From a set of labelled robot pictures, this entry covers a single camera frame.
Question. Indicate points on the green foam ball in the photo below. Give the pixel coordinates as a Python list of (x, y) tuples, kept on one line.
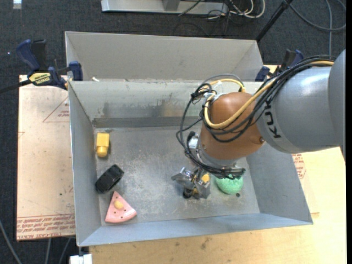
[(229, 186)]

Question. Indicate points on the pink toy wedge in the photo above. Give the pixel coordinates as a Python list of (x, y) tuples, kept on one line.
[(121, 214)]

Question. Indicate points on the grey metal bin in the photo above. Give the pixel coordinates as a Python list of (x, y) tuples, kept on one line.
[(154, 158)]

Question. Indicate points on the yellow and black small tool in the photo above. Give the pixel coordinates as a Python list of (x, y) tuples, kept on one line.
[(205, 178)]

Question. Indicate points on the yellow toy block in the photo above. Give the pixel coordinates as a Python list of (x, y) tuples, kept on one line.
[(102, 143)]

